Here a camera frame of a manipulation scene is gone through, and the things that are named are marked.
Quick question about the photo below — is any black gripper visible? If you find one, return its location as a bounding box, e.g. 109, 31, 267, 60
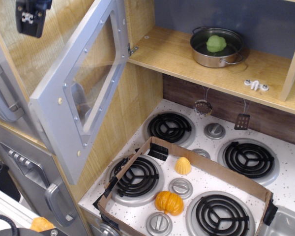
15, 0, 52, 38

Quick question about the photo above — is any silver microwave door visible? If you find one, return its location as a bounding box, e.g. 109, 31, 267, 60
29, 0, 130, 184

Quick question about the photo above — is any metal door hinge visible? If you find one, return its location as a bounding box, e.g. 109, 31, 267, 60
127, 43, 139, 56

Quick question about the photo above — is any silver ice dispenser panel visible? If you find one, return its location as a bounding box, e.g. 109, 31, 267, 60
0, 143, 50, 189

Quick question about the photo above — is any back left stove burner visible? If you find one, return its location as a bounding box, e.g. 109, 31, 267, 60
143, 112, 196, 148

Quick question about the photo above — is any stove burner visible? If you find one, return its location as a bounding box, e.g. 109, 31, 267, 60
143, 112, 196, 148
111, 155, 165, 207
185, 191, 256, 236
217, 138, 280, 186

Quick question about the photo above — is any steel pot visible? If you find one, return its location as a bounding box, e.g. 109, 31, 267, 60
190, 27, 244, 68

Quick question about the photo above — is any green toy vegetable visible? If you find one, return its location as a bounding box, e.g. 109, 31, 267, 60
206, 35, 227, 53

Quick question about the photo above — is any hanging round metal strainer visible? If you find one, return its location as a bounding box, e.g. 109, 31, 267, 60
194, 99, 212, 116

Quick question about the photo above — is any front left stove burner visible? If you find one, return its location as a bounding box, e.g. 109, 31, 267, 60
111, 155, 165, 207

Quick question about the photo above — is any orange toy on floor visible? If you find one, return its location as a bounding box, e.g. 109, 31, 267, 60
30, 217, 54, 232

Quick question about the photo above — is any yellow toy corn piece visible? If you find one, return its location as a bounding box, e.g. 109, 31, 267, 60
175, 157, 191, 175

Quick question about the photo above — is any back silver stove knob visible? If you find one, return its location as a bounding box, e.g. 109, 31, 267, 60
204, 123, 226, 140

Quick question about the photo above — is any silver stove knob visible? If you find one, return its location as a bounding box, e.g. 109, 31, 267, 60
146, 212, 173, 236
204, 123, 226, 140
192, 148, 211, 160
169, 177, 193, 200

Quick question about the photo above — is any middle silver stove knob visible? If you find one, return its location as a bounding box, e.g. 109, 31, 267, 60
192, 148, 211, 160

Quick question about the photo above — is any cardboard fence with black tape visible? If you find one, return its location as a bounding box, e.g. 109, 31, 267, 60
92, 137, 275, 236

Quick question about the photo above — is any silver oven knob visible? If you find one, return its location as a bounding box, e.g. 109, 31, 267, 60
100, 223, 120, 236

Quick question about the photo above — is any center silver stove knob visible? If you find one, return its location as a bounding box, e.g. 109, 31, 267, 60
169, 177, 193, 200

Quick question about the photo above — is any orange toy pumpkin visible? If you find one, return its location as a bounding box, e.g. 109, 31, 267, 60
154, 191, 184, 216

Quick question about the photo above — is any white plastic door latch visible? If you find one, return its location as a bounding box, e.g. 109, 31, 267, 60
244, 79, 269, 91

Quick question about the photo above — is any hanging small metal spatula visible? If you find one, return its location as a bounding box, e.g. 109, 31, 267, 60
234, 114, 250, 130

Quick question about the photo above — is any front silver stove knob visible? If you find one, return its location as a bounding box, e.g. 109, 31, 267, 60
146, 212, 173, 236

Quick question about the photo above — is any back right stove burner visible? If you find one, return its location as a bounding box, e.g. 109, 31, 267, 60
217, 138, 280, 186

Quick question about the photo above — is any front right stove burner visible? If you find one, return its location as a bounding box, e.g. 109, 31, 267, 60
185, 191, 256, 236

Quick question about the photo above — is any silver sink basin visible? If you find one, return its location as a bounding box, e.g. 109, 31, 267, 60
258, 206, 295, 236

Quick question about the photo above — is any upper silver fridge handle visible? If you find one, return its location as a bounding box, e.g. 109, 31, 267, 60
0, 65, 24, 122

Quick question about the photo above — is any silver fridge handle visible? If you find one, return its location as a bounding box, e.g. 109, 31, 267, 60
44, 183, 73, 227
0, 65, 24, 122

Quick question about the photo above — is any grey wall phone holder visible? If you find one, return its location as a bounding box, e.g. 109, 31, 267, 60
71, 82, 91, 125

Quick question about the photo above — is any lower silver fridge handle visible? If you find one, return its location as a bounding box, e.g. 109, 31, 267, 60
44, 183, 73, 227

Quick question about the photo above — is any black cable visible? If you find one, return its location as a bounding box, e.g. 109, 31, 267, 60
0, 213, 20, 236

